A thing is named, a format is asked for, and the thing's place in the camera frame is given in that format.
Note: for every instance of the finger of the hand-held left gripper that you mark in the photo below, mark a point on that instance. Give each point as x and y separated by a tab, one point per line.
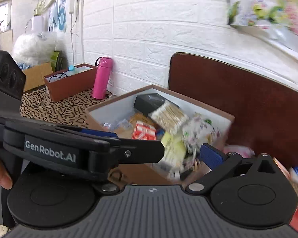
99	132
139	151

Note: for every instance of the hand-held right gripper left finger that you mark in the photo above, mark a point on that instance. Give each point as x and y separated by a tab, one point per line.
115	189

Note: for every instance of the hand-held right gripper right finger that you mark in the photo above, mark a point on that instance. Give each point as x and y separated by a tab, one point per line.
212	156

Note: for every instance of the brown cardboard container box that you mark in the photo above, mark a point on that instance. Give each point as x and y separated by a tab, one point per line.
149	173

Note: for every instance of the yellow green box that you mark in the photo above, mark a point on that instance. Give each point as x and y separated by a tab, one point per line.
172	146

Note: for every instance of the cotton swab bag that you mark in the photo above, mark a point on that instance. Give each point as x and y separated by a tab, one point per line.
167	116

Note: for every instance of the black box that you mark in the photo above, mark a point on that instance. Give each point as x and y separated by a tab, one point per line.
149	103

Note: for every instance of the person's left hand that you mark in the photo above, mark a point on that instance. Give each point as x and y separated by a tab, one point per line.
1	176

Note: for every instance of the red snack packet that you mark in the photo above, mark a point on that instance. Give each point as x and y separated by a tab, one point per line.
144	131

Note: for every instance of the clear pink plastic bag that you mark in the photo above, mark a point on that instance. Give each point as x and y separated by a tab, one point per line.
238	151

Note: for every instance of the biscuit packet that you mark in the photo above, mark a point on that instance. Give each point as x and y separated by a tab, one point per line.
136	117

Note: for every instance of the letter printed blanket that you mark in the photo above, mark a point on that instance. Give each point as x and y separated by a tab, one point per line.
52	109

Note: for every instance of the open brown storage box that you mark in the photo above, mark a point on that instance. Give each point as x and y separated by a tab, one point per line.
69	88

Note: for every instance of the pink bottle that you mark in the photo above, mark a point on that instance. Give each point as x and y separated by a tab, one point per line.
101	78

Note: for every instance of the brown wooden headboard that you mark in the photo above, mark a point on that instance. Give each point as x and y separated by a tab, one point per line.
238	91

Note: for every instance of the open cardboard box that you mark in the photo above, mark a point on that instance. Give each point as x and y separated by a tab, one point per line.
37	76

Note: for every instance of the green paper bag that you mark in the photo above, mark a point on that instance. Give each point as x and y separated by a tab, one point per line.
55	58

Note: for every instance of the white fluffy bag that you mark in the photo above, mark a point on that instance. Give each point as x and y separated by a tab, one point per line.
32	47

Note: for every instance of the potted plant white pot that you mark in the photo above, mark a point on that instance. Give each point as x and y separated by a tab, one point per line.
37	23

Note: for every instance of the floral plastic sheet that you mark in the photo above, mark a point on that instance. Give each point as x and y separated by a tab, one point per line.
268	10

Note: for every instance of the blue cartoon wall sticker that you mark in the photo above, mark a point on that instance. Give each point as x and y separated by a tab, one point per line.
59	14

